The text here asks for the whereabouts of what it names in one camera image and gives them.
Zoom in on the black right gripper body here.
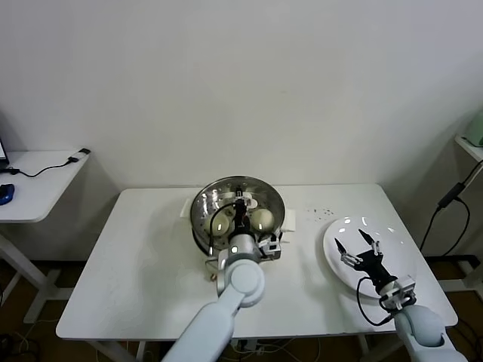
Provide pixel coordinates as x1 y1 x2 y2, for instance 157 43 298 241
354 249 399 288

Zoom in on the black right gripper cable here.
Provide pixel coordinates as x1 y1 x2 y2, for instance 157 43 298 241
356 277 397 327

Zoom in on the white power strip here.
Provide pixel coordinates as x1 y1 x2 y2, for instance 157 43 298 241
233 339 267 356

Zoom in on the black thin desk cable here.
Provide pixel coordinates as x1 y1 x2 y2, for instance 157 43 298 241
0 158 76 178

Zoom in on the white side table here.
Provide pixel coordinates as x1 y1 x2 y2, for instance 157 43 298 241
0 149 92 324

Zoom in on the white and black adapter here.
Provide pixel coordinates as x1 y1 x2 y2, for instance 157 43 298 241
67 147 93 165

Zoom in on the pale green container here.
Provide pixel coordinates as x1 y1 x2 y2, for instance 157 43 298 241
466 112 483 149

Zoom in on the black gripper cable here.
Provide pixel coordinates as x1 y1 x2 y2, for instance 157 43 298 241
206 203 238 261
356 277 397 327

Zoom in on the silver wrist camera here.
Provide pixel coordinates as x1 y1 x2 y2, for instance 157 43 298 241
258 235 283 261
395 275 418 302

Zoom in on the glass lid with white handle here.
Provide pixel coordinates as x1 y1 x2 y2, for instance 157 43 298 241
189 175 287 257

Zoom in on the white round plate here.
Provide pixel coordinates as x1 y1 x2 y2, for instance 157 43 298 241
323 215 419 301

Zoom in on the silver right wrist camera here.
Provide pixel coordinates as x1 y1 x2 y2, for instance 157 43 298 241
395 275 418 302

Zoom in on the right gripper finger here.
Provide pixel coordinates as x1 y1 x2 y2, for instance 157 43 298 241
334 238 360 268
359 229 383 259

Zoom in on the perforated steel steamer basket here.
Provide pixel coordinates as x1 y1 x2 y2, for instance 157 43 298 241
191 222 284 259

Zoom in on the black laptop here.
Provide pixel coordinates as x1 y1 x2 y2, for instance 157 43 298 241
0 131 11 171

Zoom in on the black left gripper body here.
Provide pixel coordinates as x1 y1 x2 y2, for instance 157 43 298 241
232 203 252 237

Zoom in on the blue computer mouse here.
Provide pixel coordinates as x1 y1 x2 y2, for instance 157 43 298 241
0 183 18 206

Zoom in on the white table leg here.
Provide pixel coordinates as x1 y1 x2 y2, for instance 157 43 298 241
356 335 378 362
112 339 149 362

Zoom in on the white electric cooking pot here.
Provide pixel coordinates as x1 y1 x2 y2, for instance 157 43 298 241
180 195 299 284

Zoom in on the black cable with inline adapter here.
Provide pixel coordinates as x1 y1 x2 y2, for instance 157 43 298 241
420 161 483 257

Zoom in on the white shelf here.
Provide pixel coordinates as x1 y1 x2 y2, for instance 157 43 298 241
454 133 483 165

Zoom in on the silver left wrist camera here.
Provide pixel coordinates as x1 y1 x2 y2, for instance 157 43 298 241
258 235 283 261

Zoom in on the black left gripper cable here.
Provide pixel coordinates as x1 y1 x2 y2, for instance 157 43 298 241
206 203 238 261

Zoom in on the white steamed baozi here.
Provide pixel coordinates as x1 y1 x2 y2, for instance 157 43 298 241
211 213 232 235
251 209 273 231

